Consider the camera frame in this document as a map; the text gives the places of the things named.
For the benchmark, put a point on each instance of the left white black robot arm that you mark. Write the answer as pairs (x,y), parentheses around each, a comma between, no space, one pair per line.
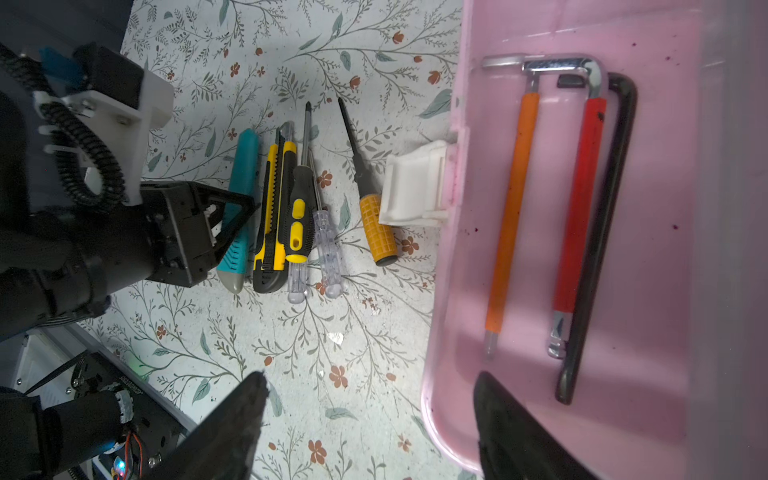
(65,264)

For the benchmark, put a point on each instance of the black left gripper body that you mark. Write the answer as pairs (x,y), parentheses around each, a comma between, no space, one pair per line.
(181,232)

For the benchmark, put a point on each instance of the orange pencil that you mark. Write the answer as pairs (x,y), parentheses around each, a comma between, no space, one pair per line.
(511,214)

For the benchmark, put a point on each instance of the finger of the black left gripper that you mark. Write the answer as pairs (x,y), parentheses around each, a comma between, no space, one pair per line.
(221,225)

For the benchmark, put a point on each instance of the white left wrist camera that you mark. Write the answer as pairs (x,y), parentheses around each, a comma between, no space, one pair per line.
(119,101)

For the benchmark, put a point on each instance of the black yellow utility knife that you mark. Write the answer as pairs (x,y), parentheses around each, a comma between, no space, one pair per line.
(271,267)

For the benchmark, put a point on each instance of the clear handled screwdriver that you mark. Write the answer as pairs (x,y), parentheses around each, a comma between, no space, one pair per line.
(297,283)
(328,251)

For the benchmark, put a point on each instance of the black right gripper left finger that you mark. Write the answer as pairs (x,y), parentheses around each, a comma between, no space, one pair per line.
(224,444)

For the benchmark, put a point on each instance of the pink plastic tool box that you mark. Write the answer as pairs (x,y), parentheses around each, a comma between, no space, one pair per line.
(601,285)

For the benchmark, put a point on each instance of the yellow handled small screwdriver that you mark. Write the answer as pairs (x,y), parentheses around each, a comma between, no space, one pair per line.
(380,238)

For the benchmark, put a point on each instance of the red handled tool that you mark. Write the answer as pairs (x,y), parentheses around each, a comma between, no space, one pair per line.
(595,76)

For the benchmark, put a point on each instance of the black yellow screwdriver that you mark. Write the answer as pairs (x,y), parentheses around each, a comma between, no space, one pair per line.
(302,201)

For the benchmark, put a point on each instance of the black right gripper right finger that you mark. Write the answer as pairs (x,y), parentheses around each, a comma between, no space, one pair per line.
(512,443)

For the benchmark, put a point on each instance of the black hex key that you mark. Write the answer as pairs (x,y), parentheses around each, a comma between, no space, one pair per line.
(625,89)

